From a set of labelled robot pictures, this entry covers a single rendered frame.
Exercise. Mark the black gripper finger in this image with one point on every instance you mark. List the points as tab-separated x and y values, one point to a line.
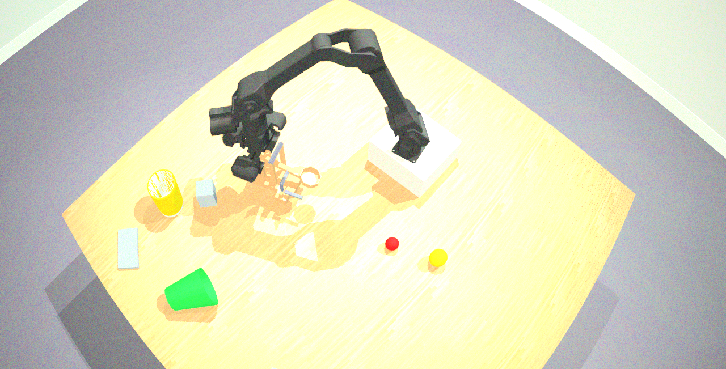
261	165
273	141

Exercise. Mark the red ball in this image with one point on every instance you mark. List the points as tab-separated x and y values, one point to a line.
392	243

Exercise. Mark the green tapered cup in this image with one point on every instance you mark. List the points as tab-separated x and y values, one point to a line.
192	291

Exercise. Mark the yellow cup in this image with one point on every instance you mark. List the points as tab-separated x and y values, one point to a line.
164	191

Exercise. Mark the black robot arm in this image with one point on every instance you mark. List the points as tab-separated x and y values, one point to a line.
251	102

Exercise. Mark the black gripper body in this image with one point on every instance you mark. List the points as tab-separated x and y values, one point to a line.
249	167

